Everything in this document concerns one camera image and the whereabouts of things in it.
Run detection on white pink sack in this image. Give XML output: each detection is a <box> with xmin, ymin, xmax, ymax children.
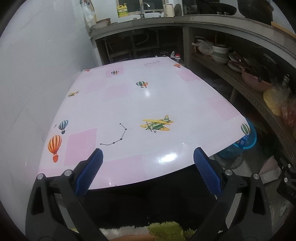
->
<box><xmin>259</xmin><ymin>156</ymin><xmax>282</xmax><ymax>184</ymax></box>

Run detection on blue plastic mesh basket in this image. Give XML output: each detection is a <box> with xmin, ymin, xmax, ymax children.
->
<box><xmin>218</xmin><ymin>119</ymin><xmax>257</xmax><ymax>159</ymax></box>

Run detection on perforated metal shelf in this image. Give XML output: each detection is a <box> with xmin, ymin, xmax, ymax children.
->
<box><xmin>191</xmin><ymin>54</ymin><xmax>295</xmax><ymax>163</ymax></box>

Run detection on red contents plastic bag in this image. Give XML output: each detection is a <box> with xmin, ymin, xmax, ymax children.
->
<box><xmin>281</xmin><ymin>98</ymin><xmax>296</xmax><ymax>127</ymax></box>

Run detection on yellow bag on shelf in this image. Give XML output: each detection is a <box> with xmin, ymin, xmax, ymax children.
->
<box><xmin>263</xmin><ymin>85</ymin><xmax>290</xmax><ymax>116</ymax></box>

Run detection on pink plastic basin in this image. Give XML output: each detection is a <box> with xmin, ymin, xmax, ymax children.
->
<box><xmin>241</xmin><ymin>67</ymin><xmax>272</xmax><ymax>92</ymax></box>

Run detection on stack of white bowls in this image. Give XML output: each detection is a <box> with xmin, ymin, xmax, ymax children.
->
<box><xmin>212</xmin><ymin>44</ymin><xmax>229</xmax><ymax>64</ymax></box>

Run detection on white plastic bag shelf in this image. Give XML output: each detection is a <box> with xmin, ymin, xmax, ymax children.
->
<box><xmin>192</xmin><ymin>40</ymin><xmax>213</xmax><ymax>56</ymax></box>

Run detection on yellow detergent jug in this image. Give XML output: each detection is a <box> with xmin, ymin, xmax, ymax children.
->
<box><xmin>117</xmin><ymin>4</ymin><xmax>128</xmax><ymax>18</ymax></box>

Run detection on sink faucet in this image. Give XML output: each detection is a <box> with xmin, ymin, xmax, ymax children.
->
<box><xmin>140</xmin><ymin>2</ymin><xmax>151</xmax><ymax>19</ymax></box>

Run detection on large black wok pots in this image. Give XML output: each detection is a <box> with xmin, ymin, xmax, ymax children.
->
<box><xmin>237</xmin><ymin>0</ymin><xmax>274</xmax><ymax>25</ymax></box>

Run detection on white ceramic jar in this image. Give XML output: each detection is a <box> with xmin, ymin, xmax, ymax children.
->
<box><xmin>163</xmin><ymin>4</ymin><xmax>175</xmax><ymax>18</ymax></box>

